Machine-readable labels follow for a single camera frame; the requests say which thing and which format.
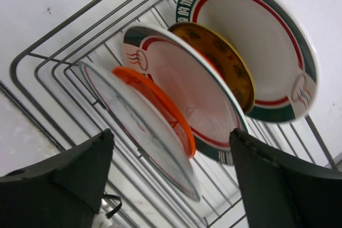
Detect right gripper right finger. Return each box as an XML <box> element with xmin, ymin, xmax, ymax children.
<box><xmin>230</xmin><ymin>129</ymin><xmax>341</xmax><ymax>227</ymax></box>

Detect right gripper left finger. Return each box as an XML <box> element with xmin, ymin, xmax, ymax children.
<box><xmin>1</xmin><ymin>129</ymin><xmax>114</xmax><ymax>227</ymax></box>

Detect white plate green rim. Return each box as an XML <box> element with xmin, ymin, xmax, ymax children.
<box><xmin>122</xmin><ymin>22</ymin><xmax>248</xmax><ymax>166</ymax></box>

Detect white plate red characters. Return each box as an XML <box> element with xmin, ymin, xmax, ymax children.
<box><xmin>79</xmin><ymin>61</ymin><xmax>201</xmax><ymax>201</ymax></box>

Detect rear white green-rimmed plate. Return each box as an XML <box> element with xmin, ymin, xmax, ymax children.
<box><xmin>175</xmin><ymin>0</ymin><xmax>320</xmax><ymax>123</ymax></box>

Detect orange plastic plate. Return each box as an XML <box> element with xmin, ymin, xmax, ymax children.
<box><xmin>112</xmin><ymin>66</ymin><xmax>196</xmax><ymax>158</ymax></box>

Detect yellow brown patterned plate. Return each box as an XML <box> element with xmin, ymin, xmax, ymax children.
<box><xmin>168</xmin><ymin>22</ymin><xmax>255</xmax><ymax>114</ymax></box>

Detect metal wire dish rack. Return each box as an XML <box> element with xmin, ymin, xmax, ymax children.
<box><xmin>6</xmin><ymin>0</ymin><xmax>341</xmax><ymax>227</ymax></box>

